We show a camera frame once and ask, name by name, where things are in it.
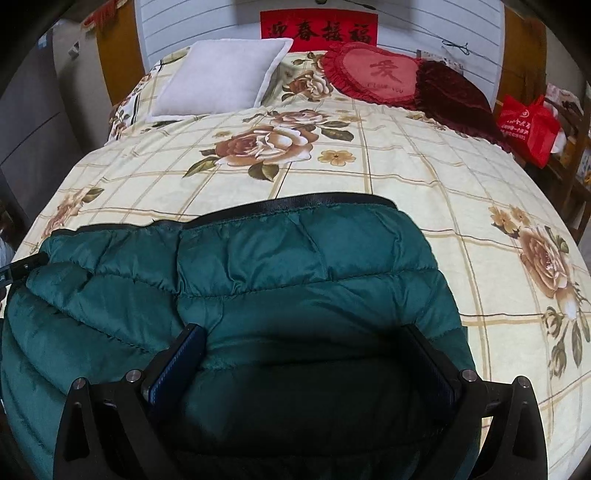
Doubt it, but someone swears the dark green quilted puffer jacket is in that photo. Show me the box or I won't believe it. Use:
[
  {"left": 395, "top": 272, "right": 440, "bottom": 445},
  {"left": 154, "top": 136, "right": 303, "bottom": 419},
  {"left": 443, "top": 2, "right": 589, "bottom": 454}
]
[{"left": 1, "top": 192, "right": 474, "bottom": 479}]

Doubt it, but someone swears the floral checked cream bedsheet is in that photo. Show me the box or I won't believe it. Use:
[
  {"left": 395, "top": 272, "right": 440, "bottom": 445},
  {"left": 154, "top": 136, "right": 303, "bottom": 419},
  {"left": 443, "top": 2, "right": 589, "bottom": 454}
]
[{"left": 17, "top": 50, "right": 590, "bottom": 479}]

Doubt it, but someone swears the grey wardrobe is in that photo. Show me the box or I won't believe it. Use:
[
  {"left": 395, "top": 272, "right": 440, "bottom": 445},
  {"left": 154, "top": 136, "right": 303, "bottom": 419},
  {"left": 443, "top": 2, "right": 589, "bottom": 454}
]
[{"left": 1, "top": 19, "right": 111, "bottom": 227}]

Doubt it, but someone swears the wooden shelf rack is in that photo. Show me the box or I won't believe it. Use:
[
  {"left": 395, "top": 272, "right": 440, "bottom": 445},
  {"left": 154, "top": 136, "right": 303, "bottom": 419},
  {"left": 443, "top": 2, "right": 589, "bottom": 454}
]
[{"left": 545, "top": 92, "right": 590, "bottom": 244}]

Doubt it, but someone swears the red shopping bag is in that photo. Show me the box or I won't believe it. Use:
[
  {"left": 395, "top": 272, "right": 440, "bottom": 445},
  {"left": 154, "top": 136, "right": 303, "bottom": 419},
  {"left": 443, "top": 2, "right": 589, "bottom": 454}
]
[{"left": 497, "top": 95, "right": 561, "bottom": 169}]

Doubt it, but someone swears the white square pillow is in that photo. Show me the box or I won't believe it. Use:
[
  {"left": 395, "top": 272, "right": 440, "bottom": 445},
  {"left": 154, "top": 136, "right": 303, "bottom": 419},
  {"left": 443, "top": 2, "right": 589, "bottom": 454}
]
[{"left": 148, "top": 38, "right": 294, "bottom": 122}]

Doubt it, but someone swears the dark red velvet cushion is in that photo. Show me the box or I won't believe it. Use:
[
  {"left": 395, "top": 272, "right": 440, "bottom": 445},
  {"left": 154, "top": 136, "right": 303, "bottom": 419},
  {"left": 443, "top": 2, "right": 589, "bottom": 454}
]
[{"left": 415, "top": 61, "right": 511, "bottom": 152}]

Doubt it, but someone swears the red heart-shaped cushion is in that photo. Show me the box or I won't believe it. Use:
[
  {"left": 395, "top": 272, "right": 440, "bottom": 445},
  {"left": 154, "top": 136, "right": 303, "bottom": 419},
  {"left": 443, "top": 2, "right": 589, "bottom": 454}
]
[{"left": 321, "top": 42, "right": 421, "bottom": 110}]

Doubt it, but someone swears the red Chinese banner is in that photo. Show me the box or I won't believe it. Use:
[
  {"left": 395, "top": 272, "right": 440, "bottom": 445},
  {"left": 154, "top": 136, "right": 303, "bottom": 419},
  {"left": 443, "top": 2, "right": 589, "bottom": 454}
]
[{"left": 259, "top": 8, "right": 378, "bottom": 52}]

